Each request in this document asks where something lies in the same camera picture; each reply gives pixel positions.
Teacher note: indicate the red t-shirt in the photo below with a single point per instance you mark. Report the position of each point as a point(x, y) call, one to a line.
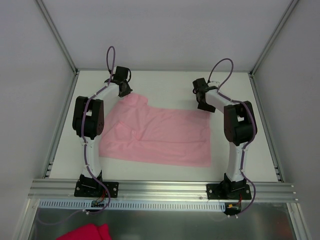
point(88, 232)

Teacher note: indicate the left aluminium frame post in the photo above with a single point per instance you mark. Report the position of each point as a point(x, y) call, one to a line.
point(56, 35)

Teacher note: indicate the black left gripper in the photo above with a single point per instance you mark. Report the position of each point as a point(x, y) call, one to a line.
point(125, 90)

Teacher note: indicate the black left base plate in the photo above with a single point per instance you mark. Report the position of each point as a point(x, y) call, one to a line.
point(96, 191)

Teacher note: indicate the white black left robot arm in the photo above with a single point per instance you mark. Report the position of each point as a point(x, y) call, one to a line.
point(88, 122)

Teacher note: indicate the aluminium frame post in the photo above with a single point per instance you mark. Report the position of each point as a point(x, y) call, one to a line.
point(56, 35)
point(277, 30)

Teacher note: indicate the pink t-shirt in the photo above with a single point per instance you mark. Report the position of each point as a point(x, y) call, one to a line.
point(135, 131)

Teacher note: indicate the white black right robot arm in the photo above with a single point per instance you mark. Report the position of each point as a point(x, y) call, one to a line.
point(240, 130)

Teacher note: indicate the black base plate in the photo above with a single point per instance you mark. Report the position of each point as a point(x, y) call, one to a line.
point(215, 191)
point(96, 191)

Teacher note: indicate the aluminium mounting rail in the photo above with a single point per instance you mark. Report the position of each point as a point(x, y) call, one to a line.
point(186, 191)

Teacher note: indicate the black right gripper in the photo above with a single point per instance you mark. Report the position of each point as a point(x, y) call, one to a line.
point(205, 105)

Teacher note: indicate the right aluminium frame post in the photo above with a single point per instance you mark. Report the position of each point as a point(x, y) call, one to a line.
point(277, 30)

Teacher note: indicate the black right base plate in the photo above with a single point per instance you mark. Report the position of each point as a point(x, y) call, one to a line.
point(215, 191)

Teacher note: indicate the slotted white cable duct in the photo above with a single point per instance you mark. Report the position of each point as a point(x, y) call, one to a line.
point(138, 205)

